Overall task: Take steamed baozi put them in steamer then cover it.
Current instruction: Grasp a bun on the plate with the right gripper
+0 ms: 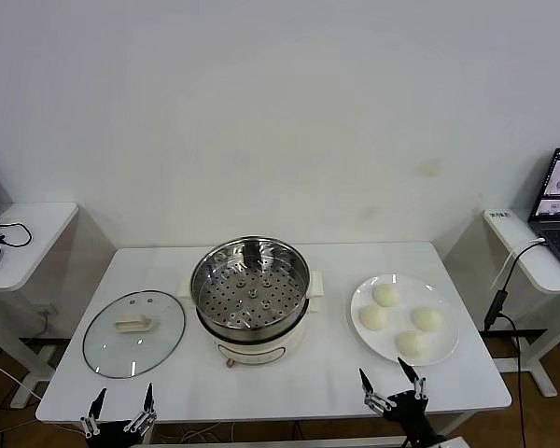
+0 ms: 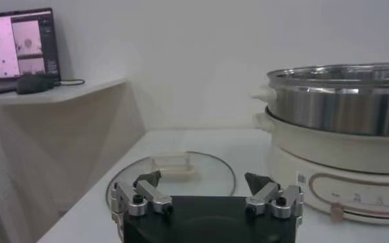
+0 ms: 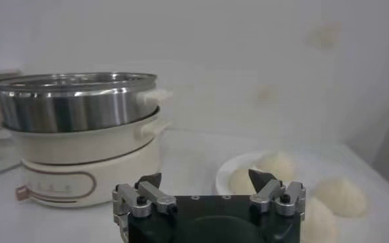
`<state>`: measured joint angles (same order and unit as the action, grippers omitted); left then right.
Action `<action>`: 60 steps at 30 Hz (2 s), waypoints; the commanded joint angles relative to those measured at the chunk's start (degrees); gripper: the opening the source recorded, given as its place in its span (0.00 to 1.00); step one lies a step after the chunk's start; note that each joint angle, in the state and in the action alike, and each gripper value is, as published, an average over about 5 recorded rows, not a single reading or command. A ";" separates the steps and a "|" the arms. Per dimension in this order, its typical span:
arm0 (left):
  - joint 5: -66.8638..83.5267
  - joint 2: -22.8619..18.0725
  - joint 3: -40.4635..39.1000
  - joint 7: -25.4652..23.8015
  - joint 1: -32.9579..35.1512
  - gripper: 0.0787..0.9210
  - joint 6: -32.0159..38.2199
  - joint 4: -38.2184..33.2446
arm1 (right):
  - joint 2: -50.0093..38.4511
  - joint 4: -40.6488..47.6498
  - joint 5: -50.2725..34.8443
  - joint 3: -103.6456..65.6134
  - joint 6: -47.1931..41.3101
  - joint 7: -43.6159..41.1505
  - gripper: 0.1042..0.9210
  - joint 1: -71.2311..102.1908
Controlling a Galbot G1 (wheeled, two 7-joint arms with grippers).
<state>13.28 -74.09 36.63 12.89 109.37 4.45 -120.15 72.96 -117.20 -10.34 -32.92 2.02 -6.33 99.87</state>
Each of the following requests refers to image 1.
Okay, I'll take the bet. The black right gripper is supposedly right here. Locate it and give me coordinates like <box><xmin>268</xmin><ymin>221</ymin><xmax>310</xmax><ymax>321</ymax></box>
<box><xmin>357</xmin><ymin>357</ymin><xmax>449</xmax><ymax>448</ymax></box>

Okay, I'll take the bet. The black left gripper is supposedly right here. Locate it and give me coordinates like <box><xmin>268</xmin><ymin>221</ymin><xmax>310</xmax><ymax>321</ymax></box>
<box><xmin>78</xmin><ymin>382</ymin><xmax>159</xmax><ymax>448</ymax></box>

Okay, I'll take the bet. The white steamed baozi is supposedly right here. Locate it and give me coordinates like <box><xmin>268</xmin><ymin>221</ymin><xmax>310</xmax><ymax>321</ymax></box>
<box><xmin>410</xmin><ymin>305</ymin><xmax>444</xmax><ymax>331</ymax></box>
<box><xmin>371</xmin><ymin>283</ymin><xmax>401</xmax><ymax>309</ymax></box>
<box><xmin>357</xmin><ymin>304</ymin><xmax>389</xmax><ymax>332</ymax></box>
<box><xmin>395</xmin><ymin>329</ymin><xmax>432</xmax><ymax>360</ymax></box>

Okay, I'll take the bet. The round glass pot lid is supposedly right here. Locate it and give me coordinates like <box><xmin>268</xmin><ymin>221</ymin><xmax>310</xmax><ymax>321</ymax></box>
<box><xmin>81</xmin><ymin>289</ymin><xmax>188</xmax><ymax>379</ymax></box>

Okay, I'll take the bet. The stainless steel steamer basket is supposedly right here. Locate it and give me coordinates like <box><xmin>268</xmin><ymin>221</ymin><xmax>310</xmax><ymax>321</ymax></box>
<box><xmin>189</xmin><ymin>236</ymin><xmax>311</xmax><ymax>330</ymax></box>

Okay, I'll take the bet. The round white plate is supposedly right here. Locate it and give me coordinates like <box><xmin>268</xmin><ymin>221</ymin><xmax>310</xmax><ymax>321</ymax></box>
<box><xmin>349</xmin><ymin>273</ymin><xmax>460</xmax><ymax>366</ymax></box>

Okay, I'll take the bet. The white side desk with laptop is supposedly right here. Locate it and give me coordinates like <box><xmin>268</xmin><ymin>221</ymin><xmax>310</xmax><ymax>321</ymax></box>
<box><xmin>478</xmin><ymin>207</ymin><xmax>560</xmax><ymax>398</ymax></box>

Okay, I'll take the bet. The black cable with adapter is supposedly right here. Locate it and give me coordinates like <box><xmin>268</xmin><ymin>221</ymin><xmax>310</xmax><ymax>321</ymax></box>
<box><xmin>483</xmin><ymin>238</ymin><xmax>547</xmax><ymax>448</ymax></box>

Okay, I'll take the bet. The flat white cable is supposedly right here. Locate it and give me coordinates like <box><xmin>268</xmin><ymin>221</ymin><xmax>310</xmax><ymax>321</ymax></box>
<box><xmin>490</xmin><ymin>236</ymin><xmax>546</xmax><ymax>290</ymax></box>

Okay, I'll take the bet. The thin black looped cable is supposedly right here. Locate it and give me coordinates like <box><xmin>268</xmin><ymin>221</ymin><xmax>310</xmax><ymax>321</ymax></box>
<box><xmin>0</xmin><ymin>221</ymin><xmax>34</xmax><ymax>248</ymax></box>

